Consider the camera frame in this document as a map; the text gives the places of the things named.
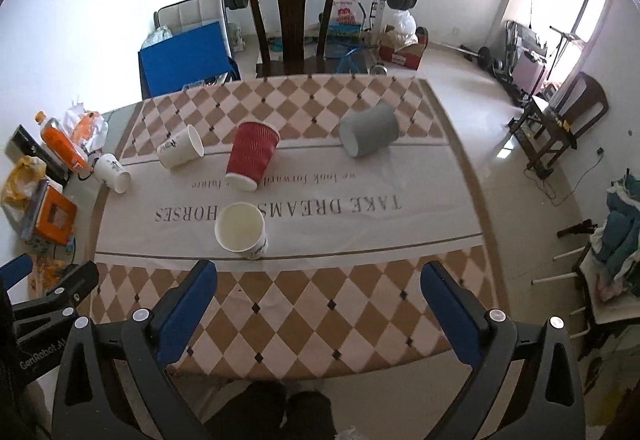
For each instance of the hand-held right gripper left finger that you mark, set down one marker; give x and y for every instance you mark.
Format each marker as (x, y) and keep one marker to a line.
(186, 305)

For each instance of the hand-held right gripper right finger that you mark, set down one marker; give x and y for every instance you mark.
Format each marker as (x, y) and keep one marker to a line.
(450, 307)

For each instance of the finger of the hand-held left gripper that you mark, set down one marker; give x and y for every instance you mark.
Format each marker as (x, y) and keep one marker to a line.
(14, 268)
(65, 287)

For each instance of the white paper cup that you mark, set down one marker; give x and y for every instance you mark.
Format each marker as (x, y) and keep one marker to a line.
(237, 227)
(111, 172)
(177, 150)

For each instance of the red ribbed paper cup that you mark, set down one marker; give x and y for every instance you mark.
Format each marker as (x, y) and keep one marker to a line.
(250, 154)

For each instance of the grey cup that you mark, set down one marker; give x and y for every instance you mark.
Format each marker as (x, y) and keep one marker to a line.
(372, 127)

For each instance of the orange packet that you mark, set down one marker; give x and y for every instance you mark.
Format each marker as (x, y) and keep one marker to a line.
(47, 275)

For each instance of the orange box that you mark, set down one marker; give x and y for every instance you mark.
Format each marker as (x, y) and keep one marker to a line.
(55, 215)

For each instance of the yellow plastic bag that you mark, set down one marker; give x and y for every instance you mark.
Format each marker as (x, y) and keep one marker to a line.
(20, 185)

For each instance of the checked printed tablecloth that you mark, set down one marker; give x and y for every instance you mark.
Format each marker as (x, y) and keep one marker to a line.
(350, 240)

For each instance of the black box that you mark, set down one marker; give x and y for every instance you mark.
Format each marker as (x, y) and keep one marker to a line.
(22, 142)

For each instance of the person's dark trousered legs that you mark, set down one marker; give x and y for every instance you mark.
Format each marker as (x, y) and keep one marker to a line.
(270, 412)

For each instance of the orange drink bottle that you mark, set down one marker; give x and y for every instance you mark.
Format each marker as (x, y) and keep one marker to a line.
(60, 139)

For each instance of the white-legged chair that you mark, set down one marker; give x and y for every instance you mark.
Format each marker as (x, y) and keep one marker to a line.
(595, 300)

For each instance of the crumpled snack bag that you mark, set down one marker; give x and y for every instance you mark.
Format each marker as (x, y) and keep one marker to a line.
(90, 127)

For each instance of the pile of clothes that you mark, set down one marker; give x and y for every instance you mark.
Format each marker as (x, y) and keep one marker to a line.
(620, 230)

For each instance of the dark wooden side chair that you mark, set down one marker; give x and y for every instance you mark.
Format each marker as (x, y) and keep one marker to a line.
(582, 102)

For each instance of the blue board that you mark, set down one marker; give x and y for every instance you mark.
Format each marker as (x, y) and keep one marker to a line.
(185, 59)

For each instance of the small barbell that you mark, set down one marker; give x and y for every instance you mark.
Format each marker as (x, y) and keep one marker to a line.
(482, 54)

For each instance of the exercise machine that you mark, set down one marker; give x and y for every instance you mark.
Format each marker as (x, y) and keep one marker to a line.
(522, 62)

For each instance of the cardboard box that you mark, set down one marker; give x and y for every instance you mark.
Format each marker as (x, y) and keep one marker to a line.
(405, 53)

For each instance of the clear plastic bag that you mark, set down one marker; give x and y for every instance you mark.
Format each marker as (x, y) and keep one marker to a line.
(157, 37)

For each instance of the white plastic bag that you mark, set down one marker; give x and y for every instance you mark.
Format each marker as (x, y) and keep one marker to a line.
(402, 24)

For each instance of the black tripod stand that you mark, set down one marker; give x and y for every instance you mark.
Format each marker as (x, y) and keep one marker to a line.
(562, 42)

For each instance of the white cushioned bench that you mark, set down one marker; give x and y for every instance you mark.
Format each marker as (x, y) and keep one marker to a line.
(200, 9)

